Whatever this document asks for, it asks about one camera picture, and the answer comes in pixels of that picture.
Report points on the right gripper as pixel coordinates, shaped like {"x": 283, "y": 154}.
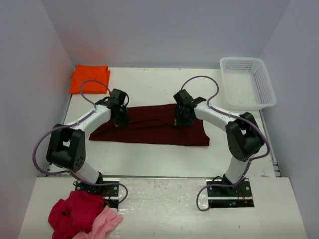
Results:
{"x": 181, "y": 118}

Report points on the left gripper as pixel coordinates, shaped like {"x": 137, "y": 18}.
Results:
{"x": 122, "y": 117}

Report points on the dark red t-shirt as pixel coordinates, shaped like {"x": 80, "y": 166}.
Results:
{"x": 153, "y": 125}

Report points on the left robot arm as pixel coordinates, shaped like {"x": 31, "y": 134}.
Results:
{"x": 67, "y": 145}

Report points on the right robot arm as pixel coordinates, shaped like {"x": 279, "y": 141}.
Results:
{"x": 242, "y": 133}

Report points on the orange folded t-shirt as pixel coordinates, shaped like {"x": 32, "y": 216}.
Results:
{"x": 84, "y": 73}

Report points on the white plastic basket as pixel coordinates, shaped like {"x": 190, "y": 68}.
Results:
{"x": 247, "y": 84}

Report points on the pink crumpled t-shirt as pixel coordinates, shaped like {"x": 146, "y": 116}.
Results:
{"x": 104, "y": 223}

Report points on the crimson crumpled t-shirt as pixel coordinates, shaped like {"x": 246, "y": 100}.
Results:
{"x": 75, "y": 214}

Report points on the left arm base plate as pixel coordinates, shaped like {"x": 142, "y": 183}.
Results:
{"x": 109, "y": 193}

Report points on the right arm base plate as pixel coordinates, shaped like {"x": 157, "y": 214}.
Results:
{"x": 239, "y": 197}

